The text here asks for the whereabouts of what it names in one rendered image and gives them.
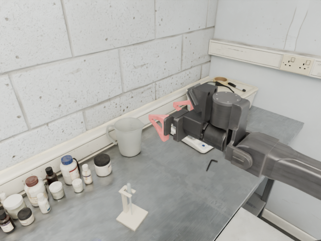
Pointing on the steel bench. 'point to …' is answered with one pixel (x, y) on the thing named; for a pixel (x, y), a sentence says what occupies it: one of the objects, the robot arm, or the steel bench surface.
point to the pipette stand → (132, 223)
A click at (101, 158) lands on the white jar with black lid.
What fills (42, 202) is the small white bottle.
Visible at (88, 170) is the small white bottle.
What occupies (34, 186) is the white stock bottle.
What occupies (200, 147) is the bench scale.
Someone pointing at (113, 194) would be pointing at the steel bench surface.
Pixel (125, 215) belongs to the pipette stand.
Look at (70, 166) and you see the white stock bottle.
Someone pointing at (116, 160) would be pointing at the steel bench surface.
